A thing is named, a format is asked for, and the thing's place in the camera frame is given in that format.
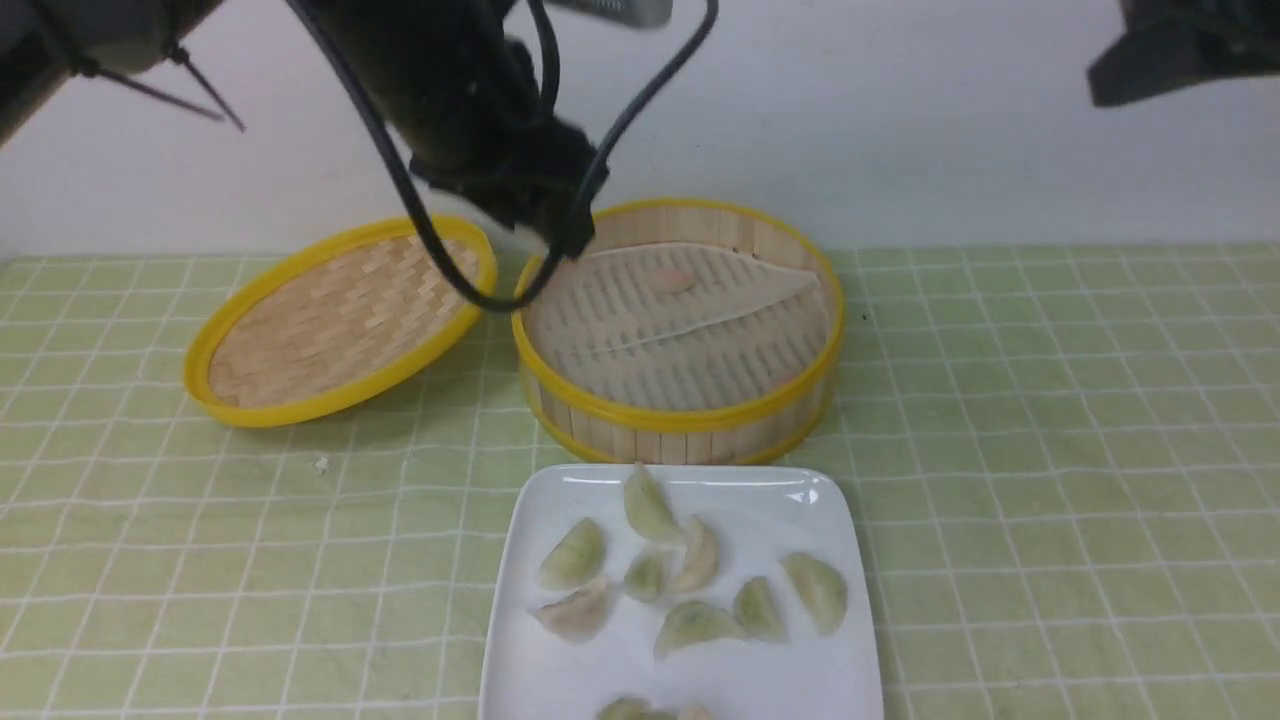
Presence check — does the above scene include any white mesh steamer liner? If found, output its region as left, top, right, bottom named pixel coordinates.
left=524, top=242, right=832, bottom=413

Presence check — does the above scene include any yellow-rimmed bamboo steamer basket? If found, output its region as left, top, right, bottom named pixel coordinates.
left=512, top=199, right=845, bottom=465

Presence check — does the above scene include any black cable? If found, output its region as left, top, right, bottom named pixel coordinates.
left=285, top=0, right=721, bottom=313

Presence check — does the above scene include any white square plate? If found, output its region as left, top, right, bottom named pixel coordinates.
left=477, top=464, right=886, bottom=719

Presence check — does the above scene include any green checkered tablecloth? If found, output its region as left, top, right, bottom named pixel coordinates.
left=1, top=246, right=1279, bottom=719

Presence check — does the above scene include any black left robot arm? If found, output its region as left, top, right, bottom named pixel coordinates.
left=1, top=1, right=608, bottom=258

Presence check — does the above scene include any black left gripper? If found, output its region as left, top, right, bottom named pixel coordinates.
left=410, top=118, right=611, bottom=259

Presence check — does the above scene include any pale green dumpling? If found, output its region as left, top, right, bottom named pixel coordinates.
left=594, top=696, right=676, bottom=720
left=538, top=518, right=607, bottom=591
left=669, top=514, right=721, bottom=594
left=780, top=552, right=849, bottom=637
left=732, top=577, right=788, bottom=644
left=622, top=548, right=668, bottom=603
left=653, top=600, right=748, bottom=662

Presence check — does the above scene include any pink shrimp dumpling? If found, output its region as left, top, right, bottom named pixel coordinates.
left=649, top=268, right=698, bottom=296

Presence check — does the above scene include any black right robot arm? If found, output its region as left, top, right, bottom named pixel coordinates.
left=1085, top=1, right=1279, bottom=108

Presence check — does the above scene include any yellow-rimmed bamboo steamer lid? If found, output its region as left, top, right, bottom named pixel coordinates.
left=183, top=218, right=481, bottom=428

